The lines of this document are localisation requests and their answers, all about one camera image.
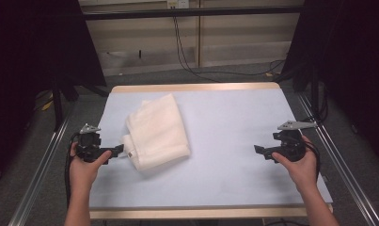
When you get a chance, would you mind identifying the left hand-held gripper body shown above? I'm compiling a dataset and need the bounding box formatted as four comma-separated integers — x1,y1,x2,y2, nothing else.
73,122,117,165

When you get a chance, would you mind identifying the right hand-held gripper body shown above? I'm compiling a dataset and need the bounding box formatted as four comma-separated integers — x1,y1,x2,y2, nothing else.
271,121,319,164

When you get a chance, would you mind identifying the white towel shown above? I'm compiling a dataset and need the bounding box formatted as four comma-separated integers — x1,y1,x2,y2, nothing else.
119,92,192,172

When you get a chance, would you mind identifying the person's left hand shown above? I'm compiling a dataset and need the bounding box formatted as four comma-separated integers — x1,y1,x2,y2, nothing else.
69,142,113,191

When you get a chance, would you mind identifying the person's right hand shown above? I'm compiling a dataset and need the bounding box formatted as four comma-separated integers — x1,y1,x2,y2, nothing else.
271,135,320,193

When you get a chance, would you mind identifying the light blue mat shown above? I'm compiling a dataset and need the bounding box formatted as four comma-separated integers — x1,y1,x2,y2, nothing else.
89,88,334,210

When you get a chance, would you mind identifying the black metal stand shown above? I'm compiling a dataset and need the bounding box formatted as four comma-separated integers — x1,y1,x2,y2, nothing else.
51,80,110,132

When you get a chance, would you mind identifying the wooden table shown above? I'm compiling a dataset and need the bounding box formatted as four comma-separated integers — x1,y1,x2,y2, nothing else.
89,82,334,220

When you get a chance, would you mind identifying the black curtain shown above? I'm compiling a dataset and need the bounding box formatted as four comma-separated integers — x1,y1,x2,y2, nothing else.
282,0,379,166
0,0,108,189

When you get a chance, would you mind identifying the black horizontal bar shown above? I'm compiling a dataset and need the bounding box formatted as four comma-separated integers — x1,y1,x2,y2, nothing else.
83,5,305,22

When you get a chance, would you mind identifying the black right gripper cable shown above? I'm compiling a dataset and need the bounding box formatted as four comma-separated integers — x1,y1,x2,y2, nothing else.
302,140,322,182

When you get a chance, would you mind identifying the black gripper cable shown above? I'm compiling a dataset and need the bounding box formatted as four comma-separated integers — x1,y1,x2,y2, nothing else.
302,140,322,182
64,131,82,209

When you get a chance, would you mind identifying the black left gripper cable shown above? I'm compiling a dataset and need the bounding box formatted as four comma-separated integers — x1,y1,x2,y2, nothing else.
64,131,82,209

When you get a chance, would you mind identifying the aluminium floor rail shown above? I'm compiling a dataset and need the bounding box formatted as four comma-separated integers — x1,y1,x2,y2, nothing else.
297,92,379,226
8,114,71,226

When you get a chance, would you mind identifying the black floor cable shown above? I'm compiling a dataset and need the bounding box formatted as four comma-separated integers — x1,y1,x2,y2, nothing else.
172,15,287,83

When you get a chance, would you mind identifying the white wall outlet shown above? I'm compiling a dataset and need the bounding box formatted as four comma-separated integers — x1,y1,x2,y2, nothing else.
166,0,191,9

